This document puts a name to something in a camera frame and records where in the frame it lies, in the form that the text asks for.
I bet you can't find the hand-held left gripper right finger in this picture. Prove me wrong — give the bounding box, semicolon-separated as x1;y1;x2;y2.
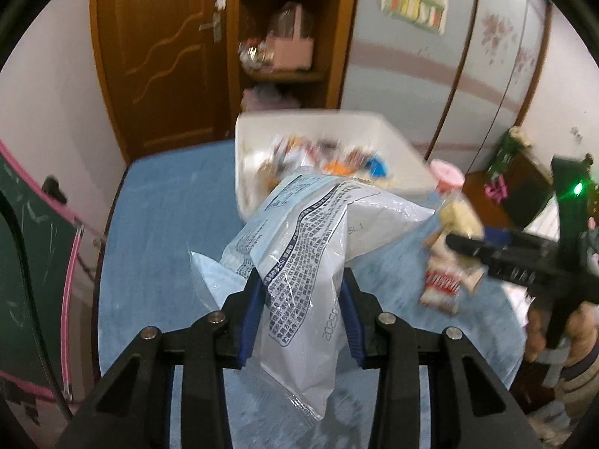
338;266;534;449

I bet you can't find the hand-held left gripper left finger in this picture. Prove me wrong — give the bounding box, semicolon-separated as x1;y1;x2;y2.
55;266;270;449

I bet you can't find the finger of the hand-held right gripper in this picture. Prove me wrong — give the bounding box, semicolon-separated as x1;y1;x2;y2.
444;233;520;268
482;227;559;247

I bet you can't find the clear rice cracker packet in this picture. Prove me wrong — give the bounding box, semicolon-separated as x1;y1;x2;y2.
437;191;488;296

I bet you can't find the large white snack bag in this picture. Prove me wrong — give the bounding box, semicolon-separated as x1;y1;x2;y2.
189;166;436;422

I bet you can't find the white plastic bin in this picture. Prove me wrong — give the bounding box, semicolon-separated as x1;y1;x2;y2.
234;110;441;222

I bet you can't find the person's right forearm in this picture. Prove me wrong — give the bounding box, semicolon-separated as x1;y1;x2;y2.
512;351;594;433

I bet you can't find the person's right hand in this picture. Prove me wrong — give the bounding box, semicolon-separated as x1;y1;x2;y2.
524;297;599;370

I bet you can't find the dark wooden cabinet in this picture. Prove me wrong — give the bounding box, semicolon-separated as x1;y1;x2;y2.
463;150;559;231

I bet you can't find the red and white snack packet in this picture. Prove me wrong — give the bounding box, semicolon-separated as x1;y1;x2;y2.
419;231;465;315

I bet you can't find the pink round container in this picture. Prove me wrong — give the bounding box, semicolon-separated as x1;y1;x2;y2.
429;159;467;196

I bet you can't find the green plant decoration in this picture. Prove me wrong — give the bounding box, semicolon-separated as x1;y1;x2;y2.
487;126;533;183

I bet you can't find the blue tablecloth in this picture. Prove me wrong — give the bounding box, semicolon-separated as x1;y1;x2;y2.
96;140;529;449

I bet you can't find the pale floral wardrobe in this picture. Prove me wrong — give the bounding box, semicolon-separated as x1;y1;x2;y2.
341;0;559;175

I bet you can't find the pile of mixed snack packets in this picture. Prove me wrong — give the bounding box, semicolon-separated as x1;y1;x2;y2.
255;133;393;193

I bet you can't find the pink-framed green chalkboard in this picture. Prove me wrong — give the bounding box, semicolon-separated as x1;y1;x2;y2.
0;140;86;403

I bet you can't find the black chalkboard clip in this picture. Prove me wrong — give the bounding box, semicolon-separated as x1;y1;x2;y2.
42;175;69;205

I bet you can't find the brown wooden shelf unit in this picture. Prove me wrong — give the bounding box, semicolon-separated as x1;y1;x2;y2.
229;0;362;114

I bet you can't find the pink storage box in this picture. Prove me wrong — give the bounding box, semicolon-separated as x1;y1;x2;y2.
266;2;315;72

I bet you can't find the brown wooden door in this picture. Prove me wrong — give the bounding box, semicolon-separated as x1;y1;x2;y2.
91;0;240;165

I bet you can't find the metal door handle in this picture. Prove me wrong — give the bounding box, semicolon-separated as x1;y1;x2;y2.
199;0;226;44

